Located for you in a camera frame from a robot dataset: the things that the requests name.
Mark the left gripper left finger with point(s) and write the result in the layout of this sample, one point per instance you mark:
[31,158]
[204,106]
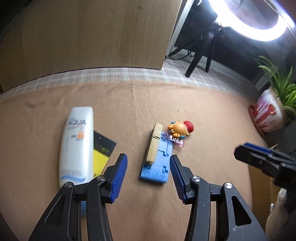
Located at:
[117,176]

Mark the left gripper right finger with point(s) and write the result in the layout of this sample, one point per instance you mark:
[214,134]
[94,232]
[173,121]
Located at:
[179,177]

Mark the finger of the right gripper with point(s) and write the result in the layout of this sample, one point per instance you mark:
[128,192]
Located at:
[257,158]
[270,152]

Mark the yellow black notepad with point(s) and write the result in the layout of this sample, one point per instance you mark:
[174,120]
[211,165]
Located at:
[102,150]

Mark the orange red toy keychain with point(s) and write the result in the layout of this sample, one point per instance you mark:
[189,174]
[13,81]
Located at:
[178,130]

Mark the wooden clothespin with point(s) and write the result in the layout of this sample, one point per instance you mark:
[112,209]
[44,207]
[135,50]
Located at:
[153,144]

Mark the gloved right hand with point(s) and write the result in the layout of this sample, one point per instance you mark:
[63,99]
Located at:
[278,217]

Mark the cardboard box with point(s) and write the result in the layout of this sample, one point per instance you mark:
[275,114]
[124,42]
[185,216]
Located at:
[264,192]

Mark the red white plant pot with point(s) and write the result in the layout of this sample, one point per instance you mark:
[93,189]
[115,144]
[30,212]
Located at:
[268,113]

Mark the white blue-capped lotion tube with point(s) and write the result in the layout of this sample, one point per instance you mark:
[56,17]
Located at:
[76,151]

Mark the green spider plant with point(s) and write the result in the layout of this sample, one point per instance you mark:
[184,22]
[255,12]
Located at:
[281,83]

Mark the black light tripod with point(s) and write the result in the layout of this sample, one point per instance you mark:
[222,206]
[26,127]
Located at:
[204,45]

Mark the light wood wardrobe panel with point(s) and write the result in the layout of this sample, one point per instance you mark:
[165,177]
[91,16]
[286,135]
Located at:
[50,37]

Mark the ring light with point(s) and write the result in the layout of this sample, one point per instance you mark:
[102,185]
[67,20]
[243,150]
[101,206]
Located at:
[254,20]

